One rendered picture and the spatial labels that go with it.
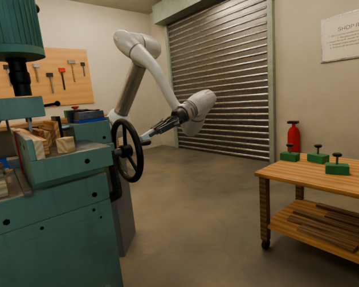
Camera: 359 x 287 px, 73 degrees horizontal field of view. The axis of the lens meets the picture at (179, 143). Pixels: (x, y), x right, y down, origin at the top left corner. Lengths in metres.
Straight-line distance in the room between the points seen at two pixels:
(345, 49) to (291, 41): 0.61
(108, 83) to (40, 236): 4.10
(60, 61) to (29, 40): 3.59
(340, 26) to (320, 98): 0.76
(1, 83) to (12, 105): 3.38
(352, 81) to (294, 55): 0.71
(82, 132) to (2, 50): 0.34
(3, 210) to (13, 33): 0.51
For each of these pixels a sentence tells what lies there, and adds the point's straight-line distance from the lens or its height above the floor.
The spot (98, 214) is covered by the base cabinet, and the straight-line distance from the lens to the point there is 0.87.
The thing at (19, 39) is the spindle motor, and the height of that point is 1.24.
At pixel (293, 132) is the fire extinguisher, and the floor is 0.46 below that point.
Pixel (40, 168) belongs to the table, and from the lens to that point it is 0.71.
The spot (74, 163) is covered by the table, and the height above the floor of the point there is 0.87.
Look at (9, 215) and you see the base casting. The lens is 0.81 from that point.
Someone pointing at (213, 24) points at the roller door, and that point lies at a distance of 4.15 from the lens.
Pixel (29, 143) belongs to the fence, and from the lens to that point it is 0.70.
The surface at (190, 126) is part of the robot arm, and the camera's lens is 1.26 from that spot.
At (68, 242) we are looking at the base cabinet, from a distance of 0.87.
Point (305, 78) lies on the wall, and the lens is 3.35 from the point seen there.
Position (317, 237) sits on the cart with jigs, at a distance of 1.63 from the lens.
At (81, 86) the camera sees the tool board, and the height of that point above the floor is 1.34.
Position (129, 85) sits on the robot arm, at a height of 1.13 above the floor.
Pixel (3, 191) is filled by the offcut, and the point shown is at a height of 0.82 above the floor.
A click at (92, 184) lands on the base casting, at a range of 0.83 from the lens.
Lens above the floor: 1.03
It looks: 11 degrees down
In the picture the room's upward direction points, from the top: 5 degrees counter-clockwise
